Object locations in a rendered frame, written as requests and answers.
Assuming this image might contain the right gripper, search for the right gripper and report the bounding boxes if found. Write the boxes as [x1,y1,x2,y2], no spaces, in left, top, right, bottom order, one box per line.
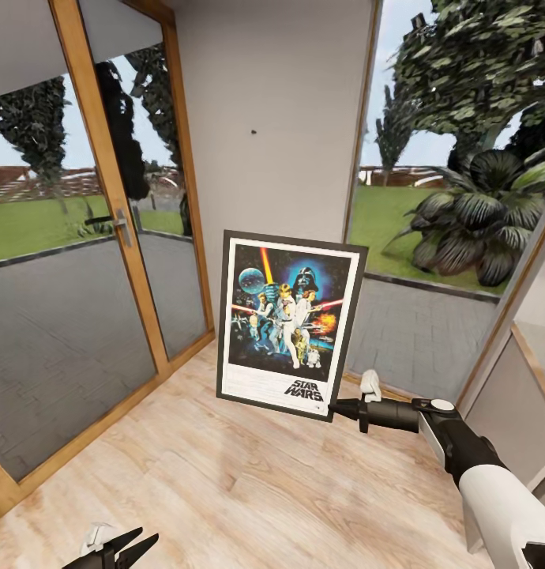
[327,393,398,434]

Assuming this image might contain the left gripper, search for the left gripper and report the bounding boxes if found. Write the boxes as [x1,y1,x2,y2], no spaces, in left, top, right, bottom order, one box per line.
[61,526,159,569]

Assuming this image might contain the poster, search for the poster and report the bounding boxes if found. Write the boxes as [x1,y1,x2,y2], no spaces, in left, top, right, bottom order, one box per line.
[216,229,369,423]

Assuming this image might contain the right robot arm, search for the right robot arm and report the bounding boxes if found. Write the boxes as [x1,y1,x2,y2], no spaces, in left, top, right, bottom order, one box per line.
[327,369,545,569]

